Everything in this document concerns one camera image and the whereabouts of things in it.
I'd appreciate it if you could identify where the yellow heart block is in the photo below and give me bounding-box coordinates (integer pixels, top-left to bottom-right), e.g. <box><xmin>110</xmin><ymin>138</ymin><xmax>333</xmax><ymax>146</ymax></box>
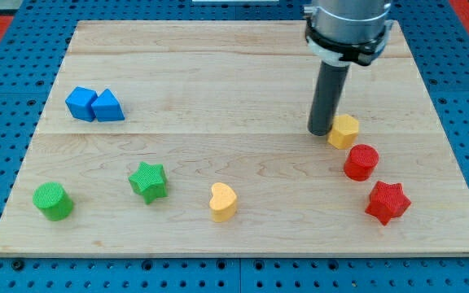
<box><xmin>209</xmin><ymin>182</ymin><xmax>238</xmax><ymax>222</ymax></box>

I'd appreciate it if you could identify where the yellow hexagon block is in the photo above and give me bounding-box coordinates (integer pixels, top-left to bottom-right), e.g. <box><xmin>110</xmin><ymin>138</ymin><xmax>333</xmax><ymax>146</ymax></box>
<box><xmin>327</xmin><ymin>114</ymin><xmax>359</xmax><ymax>149</ymax></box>

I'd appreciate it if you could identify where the wooden board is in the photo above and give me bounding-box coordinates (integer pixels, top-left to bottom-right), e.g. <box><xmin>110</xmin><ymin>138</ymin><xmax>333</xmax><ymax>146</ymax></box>
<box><xmin>0</xmin><ymin>20</ymin><xmax>469</xmax><ymax>259</ymax></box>

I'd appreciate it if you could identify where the green star block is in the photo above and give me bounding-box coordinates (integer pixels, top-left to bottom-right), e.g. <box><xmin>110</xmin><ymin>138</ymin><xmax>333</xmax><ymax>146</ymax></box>
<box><xmin>128</xmin><ymin>162</ymin><xmax>168</xmax><ymax>204</ymax></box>

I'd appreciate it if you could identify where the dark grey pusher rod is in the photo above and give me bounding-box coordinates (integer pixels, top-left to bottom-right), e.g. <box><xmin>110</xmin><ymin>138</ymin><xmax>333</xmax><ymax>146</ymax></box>
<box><xmin>307</xmin><ymin>62</ymin><xmax>349</xmax><ymax>136</ymax></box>

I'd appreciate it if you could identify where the red cylinder block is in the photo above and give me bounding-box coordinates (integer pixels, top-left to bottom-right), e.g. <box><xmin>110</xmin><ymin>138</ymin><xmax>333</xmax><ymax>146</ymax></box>
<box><xmin>344</xmin><ymin>144</ymin><xmax>379</xmax><ymax>181</ymax></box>

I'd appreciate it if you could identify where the blue triangular block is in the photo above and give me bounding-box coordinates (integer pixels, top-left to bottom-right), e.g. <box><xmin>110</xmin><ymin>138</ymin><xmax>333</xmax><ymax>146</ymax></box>
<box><xmin>91</xmin><ymin>89</ymin><xmax>125</xmax><ymax>122</ymax></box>

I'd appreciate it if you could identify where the blue cube block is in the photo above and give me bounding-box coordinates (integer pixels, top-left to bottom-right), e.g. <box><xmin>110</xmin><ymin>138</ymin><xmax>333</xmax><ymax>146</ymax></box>
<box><xmin>65</xmin><ymin>86</ymin><xmax>98</xmax><ymax>122</ymax></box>

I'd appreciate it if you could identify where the red star block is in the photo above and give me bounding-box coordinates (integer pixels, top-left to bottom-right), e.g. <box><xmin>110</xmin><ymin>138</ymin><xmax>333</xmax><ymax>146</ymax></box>
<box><xmin>365</xmin><ymin>181</ymin><xmax>411</xmax><ymax>225</ymax></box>

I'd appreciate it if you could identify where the green cylinder block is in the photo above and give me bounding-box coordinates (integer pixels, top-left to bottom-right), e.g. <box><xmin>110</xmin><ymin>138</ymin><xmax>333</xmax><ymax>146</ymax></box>
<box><xmin>33</xmin><ymin>181</ymin><xmax>73</xmax><ymax>221</ymax></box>

